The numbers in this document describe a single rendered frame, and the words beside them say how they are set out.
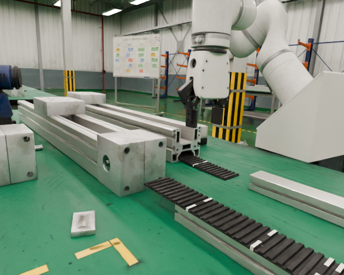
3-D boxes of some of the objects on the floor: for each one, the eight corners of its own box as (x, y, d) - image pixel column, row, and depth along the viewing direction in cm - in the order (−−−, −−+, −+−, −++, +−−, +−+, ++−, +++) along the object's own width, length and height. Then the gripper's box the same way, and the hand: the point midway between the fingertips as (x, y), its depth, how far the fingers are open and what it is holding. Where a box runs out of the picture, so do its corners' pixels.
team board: (107, 113, 677) (106, 35, 633) (120, 111, 719) (120, 38, 674) (153, 119, 601) (155, 31, 556) (165, 117, 642) (167, 35, 598)
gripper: (221, 51, 63) (216, 120, 67) (167, 42, 52) (165, 126, 56) (248, 49, 58) (239, 125, 62) (193, 40, 47) (188, 132, 51)
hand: (204, 120), depth 59 cm, fingers open, 8 cm apart
